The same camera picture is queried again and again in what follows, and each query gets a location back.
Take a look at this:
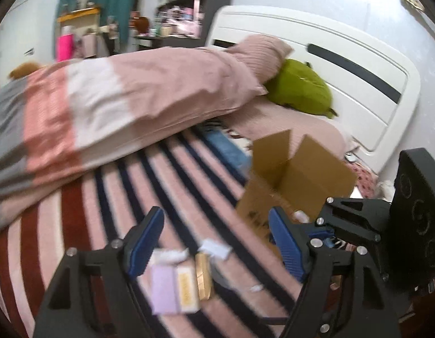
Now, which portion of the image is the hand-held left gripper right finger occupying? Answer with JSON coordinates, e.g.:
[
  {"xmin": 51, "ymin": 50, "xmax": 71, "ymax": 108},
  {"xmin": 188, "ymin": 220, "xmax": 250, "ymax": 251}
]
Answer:
[{"xmin": 268, "ymin": 206, "xmax": 403, "ymax": 338}]

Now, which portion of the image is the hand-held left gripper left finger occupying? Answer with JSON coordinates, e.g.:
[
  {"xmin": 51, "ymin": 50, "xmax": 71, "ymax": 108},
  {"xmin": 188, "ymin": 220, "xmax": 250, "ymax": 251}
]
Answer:
[{"xmin": 32, "ymin": 206, "xmax": 165, "ymax": 338}]

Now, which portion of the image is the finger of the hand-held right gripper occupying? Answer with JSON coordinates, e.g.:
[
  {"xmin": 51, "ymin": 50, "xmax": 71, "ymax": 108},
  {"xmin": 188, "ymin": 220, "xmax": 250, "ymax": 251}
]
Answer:
[{"xmin": 307, "ymin": 197, "xmax": 393, "ymax": 252}]

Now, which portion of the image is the small purple box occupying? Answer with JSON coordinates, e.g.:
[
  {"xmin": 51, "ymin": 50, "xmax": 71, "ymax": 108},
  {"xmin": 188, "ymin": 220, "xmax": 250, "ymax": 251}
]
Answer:
[{"xmin": 149, "ymin": 265, "xmax": 200, "ymax": 316}]

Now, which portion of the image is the brown cardboard box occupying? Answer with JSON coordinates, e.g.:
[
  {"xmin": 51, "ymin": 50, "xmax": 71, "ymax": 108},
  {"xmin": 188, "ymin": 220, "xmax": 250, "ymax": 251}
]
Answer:
[{"xmin": 236, "ymin": 129, "xmax": 358, "ymax": 258}]

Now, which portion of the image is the white paper scrap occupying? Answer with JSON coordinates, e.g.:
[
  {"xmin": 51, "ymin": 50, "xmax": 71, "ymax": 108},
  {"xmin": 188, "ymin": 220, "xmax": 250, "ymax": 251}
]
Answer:
[{"xmin": 152, "ymin": 248, "xmax": 190, "ymax": 267}]

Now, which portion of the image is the pink polka dot cloth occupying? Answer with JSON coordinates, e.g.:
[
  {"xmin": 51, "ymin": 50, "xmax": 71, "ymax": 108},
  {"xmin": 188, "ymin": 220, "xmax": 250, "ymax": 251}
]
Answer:
[{"xmin": 347, "ymin": 163, "xmax": 375, "ymax": 198}]

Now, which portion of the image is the flat gold box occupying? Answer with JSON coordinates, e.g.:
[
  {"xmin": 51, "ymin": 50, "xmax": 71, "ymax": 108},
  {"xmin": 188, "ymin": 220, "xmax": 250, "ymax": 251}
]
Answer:
[{"xmin": 195, "ymin": 252, "xmax": 215, "ymax": 301}]

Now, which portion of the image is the white crumpled wrapper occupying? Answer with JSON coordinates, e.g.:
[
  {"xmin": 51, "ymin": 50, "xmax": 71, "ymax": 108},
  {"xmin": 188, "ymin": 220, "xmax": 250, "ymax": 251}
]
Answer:
[{"xmin": 198, "ymin": 239, "xmax": 233, "ymax": 260}]

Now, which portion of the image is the striped pink blanket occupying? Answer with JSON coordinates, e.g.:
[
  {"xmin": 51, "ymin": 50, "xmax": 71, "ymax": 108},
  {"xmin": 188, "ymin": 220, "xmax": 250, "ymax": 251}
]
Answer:
[{"xmin": 0, "ymin": 127, "xmax": 345, "ymax": 338}]

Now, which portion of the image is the blue cloth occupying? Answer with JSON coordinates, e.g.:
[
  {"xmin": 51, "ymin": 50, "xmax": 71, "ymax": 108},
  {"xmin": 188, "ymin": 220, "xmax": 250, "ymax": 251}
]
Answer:
[{"xmin": 199, "ymin": 128, "xmax": 252, "ymax": 177}]

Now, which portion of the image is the pink bed sheet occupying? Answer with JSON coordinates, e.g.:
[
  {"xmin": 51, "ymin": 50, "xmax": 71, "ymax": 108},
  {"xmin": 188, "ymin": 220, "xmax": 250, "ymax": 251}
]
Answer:
[{"xmin": 223, "ymin": 98, "xmax": 349, "ymax": 161}]

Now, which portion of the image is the green plush toy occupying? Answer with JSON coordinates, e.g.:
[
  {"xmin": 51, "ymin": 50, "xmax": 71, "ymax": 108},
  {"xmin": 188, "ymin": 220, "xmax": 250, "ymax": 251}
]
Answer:
[{"xmin": 265, "ymin": 58, "xmax": 339, "ymax": 119}]

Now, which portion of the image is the pink white grey duvet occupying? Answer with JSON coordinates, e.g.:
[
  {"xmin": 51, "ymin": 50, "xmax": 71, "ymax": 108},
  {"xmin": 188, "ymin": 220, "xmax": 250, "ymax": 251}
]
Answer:
[{"xmin": 0, "ymin": 47, "xmax": 268, "ymax": 234}]

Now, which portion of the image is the white bed headboard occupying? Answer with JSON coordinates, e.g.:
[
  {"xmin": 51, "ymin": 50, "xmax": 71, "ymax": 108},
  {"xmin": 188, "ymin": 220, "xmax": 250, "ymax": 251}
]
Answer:
[{"xmin": 205, "ymin": 5, "xmax": 421, "ymax": 175}]

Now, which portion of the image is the pink pillow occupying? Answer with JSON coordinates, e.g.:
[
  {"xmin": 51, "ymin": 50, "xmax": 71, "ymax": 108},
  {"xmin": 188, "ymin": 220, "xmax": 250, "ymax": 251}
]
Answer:
[{"xmin": 226, "ymin": 35, "xmax": 295, "ymax": 86}]

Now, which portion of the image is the bright pink bottle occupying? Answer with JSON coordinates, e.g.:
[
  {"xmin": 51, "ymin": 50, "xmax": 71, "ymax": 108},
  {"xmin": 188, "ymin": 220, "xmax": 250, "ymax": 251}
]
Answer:
[{"xmin": 56, "ymin": 34, "xmax": 74, "ymax": 63}]

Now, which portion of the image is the brown plush toy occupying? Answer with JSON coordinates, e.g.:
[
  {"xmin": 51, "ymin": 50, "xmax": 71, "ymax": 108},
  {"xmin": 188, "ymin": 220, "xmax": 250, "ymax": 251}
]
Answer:
[{"xmin": 8, "ymin": 61, "xmax": 42, "ymax": 80}]

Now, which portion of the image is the brown round jar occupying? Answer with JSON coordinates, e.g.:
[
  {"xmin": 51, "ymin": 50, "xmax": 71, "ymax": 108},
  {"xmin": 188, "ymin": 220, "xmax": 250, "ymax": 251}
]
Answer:
[{"xmin": 132, "ymin": 16, "xmax": 150, "ymax": 35}]

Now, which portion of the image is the yellow wooden shelf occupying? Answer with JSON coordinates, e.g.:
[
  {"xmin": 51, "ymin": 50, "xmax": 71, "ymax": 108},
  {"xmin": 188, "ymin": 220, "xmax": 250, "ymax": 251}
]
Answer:
[{"xmin": 57, "ymin": 6, "xmax": 103, "ymax": 24}]

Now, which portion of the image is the teal curtain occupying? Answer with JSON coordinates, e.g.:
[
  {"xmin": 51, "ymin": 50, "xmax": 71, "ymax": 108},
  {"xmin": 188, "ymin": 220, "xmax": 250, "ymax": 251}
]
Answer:
[{"xmin": 59, "ymin": 0, "xmax": 137, "ymax": 57}]

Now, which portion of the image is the dark grey shelf unit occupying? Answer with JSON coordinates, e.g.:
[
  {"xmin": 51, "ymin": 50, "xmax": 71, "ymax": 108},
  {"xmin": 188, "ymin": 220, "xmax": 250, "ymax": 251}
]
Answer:
[{"xmin": 155, "ymin": 0, "xmax": 236, "ymax": 48}]

